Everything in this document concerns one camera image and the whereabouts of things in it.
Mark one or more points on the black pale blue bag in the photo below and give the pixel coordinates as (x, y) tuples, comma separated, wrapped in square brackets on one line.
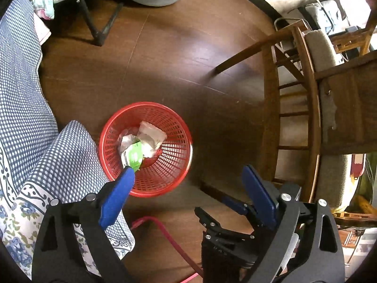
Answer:
[(327, 14)]

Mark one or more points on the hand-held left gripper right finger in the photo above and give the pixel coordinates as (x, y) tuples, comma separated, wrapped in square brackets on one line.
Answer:
[(260, 197)]

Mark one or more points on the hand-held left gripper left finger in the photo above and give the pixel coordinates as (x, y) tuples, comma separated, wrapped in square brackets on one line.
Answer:
[(117, 197)]

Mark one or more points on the silver foil wrapper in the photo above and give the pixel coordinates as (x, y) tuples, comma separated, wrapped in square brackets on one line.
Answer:
[(126, 141)]

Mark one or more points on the black folding stool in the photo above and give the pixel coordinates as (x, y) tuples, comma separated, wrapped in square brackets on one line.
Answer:
[(91, 23)]

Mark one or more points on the green white packet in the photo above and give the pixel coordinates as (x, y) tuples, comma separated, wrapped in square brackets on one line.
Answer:
[(134, 156)]

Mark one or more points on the red plastic basket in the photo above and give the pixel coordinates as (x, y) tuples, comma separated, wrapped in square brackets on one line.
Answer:
[(173, 165)]

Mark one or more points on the beige seat cushion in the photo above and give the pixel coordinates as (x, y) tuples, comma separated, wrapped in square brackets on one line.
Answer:
[(321, 47)]

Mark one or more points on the blue floral blanket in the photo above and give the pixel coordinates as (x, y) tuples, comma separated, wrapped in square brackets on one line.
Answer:
[(23, 109)]

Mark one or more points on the folded pastel clothes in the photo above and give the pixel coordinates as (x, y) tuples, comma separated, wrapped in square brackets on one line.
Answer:
[(44, 3)]

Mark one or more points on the wooden chair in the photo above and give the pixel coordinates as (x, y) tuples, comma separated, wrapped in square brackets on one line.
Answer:
[(269, 94)]

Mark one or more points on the clear crumpled wrapper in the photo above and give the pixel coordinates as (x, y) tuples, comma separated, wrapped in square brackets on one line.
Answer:
[(151, 137)]

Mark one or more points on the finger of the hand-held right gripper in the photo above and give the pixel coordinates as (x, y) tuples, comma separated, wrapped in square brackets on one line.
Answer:
[(212, 218), (235, 207)]

